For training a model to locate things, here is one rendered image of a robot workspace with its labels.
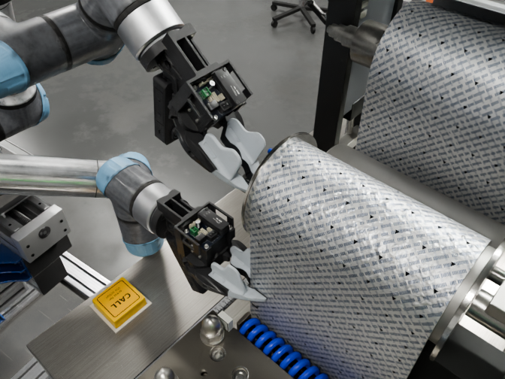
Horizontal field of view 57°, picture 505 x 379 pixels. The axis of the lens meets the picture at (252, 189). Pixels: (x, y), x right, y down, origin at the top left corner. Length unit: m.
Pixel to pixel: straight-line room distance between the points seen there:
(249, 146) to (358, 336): 0.27
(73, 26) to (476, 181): 0.56
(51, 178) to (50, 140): 1.99
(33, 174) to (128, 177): 0.21
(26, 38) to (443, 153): 0.55
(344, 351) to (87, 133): 2.45
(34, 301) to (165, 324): 1.05
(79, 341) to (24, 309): 0.98
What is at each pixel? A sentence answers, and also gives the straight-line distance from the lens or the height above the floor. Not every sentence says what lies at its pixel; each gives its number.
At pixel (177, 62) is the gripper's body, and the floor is 1.39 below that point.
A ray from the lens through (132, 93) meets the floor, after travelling 3.17.
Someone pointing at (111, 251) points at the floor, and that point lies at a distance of 2.20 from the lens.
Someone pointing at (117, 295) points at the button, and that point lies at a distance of 0.91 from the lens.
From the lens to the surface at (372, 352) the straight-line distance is 0.58.
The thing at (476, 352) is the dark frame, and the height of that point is 1.10.
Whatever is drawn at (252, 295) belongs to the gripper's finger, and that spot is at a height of 1.10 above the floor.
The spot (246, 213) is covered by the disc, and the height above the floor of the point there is 1.25.
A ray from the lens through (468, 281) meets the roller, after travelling 0.48.
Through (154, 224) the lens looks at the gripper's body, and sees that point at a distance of 0.73.
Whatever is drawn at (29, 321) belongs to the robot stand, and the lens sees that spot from 1.84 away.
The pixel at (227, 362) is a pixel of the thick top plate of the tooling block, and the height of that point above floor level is 1.03.
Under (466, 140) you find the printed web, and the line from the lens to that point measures 0.64.
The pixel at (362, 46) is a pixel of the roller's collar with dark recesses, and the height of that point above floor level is 1.34.
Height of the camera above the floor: 1.66
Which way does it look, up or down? 44 degrees down
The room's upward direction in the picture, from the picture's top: straight up
